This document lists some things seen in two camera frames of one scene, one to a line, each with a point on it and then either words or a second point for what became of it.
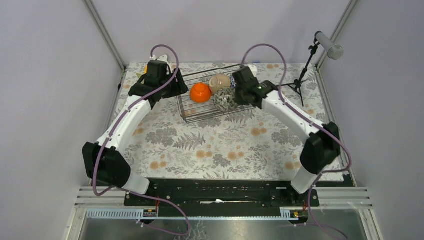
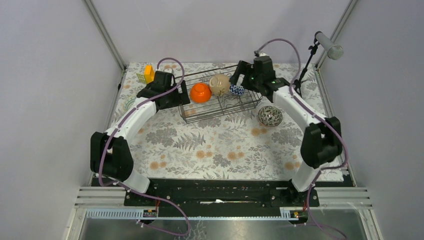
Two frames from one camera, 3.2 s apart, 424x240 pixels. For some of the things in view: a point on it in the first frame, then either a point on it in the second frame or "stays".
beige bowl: x=218 y=82 stays
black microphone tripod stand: x=296 y=84 stays
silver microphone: x=335 y=52 stays
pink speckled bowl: x=225 y=100 to x=270 y=116
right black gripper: x=238 y=100 to x=245 y=68
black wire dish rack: x=193 y=111 stays
